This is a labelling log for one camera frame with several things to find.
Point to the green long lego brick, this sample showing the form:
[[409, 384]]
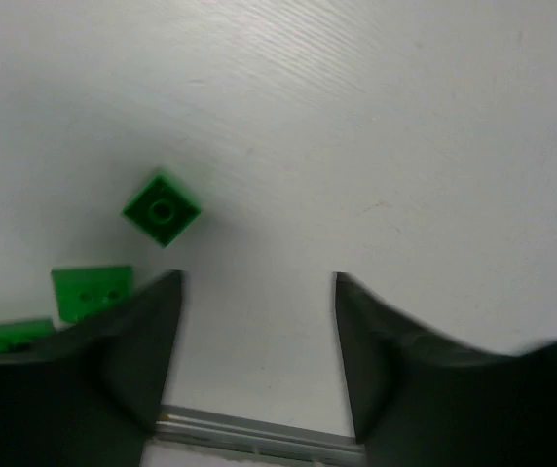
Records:
[[20, 335]]

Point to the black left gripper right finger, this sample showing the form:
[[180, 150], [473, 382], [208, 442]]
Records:
[[420, 398]]

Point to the dark green square lego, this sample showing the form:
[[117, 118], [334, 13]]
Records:
[[162, 208]]

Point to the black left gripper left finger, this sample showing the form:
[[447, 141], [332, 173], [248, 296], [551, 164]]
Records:
[[91, 395]]

